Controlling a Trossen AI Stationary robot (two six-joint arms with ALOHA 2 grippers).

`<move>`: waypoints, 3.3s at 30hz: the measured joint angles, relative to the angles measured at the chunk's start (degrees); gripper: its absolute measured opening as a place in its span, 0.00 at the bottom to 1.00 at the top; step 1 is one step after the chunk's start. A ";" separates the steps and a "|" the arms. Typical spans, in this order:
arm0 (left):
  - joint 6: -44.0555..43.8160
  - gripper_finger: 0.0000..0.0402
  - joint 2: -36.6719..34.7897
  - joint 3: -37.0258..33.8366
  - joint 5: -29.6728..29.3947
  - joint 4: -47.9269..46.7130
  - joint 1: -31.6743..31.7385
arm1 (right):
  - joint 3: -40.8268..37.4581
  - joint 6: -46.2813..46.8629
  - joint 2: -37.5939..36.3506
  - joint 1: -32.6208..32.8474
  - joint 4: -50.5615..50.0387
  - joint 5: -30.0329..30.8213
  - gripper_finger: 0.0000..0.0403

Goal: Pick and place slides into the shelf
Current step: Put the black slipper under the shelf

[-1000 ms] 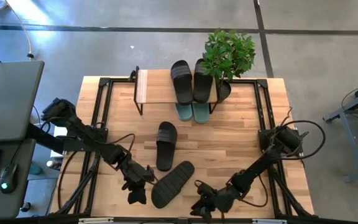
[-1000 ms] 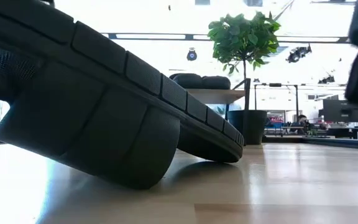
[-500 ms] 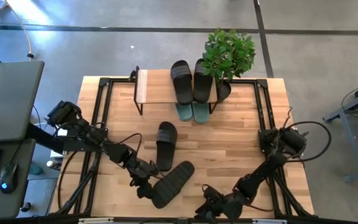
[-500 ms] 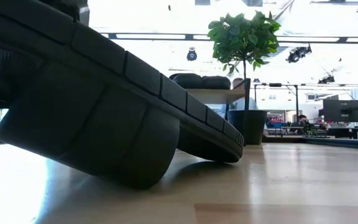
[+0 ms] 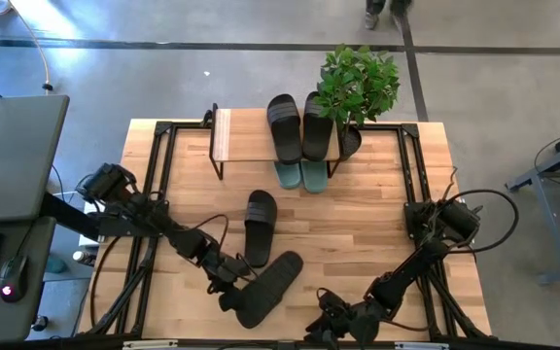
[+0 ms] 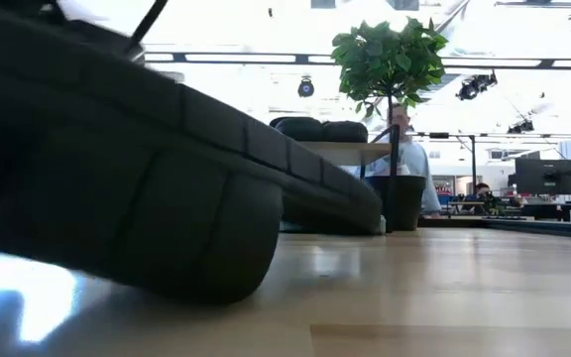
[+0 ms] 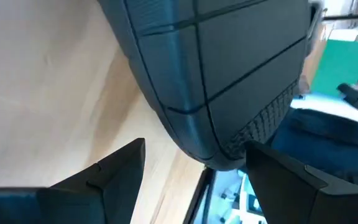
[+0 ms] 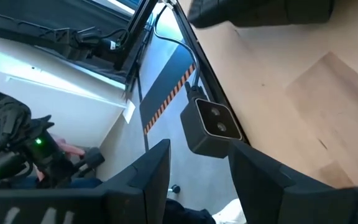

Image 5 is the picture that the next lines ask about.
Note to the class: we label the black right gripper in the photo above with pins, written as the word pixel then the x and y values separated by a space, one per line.
pixel 365 325

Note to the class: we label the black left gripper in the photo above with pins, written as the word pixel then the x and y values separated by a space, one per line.
pixel 226 274

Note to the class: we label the teal slide sandal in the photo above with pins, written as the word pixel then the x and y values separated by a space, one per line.
pixel 288 176
pixel 315 179

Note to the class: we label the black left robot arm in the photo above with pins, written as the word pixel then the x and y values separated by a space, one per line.
pixel 134 214

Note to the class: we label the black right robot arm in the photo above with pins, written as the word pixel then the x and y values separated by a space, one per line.
pixel 406 272

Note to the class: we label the teal round object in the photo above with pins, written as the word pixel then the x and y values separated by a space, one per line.
pixel 57 265

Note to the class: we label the black computer mouse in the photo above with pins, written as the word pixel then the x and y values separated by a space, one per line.
pixel 13 277

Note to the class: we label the green potted plant black pot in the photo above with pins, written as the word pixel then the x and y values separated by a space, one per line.
pixel 358 82

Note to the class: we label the light grey desk top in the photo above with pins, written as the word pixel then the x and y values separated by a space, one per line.
pixel 17 155

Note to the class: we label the person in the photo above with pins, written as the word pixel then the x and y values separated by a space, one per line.
pixel 371 19

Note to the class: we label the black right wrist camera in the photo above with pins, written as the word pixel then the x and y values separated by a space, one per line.
pixel 333 304

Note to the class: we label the white metal bracket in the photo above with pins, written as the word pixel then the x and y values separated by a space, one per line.
pixel 149 344
pixel 421 346

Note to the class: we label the wooden shelf black frame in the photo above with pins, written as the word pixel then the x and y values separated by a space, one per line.
pixel 248 136

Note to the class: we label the black metal rig frame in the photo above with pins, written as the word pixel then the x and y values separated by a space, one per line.
pixel 163 129

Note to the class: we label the grey metal table frame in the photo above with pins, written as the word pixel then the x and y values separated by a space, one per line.
pixel 547 167

